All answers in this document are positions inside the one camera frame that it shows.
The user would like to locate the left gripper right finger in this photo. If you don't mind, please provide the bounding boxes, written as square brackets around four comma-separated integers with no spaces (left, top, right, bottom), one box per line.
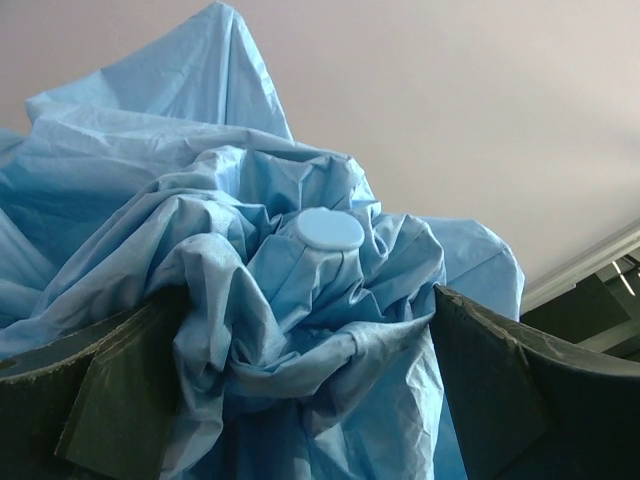
[432,286,639,479]

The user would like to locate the light blue folding umbrella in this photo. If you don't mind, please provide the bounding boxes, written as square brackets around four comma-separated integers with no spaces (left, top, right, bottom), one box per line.
[1,3,524,479]

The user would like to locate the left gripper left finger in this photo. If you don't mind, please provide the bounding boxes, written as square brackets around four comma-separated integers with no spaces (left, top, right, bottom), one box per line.
[1,287,189,479]

